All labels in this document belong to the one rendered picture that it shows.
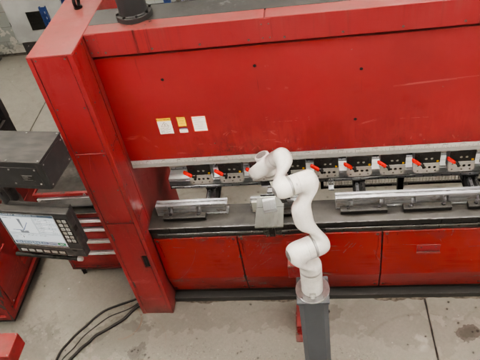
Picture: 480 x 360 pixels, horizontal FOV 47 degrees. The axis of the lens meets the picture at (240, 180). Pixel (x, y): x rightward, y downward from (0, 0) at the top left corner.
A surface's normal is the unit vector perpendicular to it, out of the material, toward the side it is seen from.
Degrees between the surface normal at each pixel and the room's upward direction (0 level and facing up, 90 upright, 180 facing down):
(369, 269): 90
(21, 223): 90
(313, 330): 90
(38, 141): 0
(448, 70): 90
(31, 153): 0
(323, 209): 0
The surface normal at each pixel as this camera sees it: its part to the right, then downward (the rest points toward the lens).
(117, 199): -0.07, 0.69
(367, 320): -0.14, -0.72
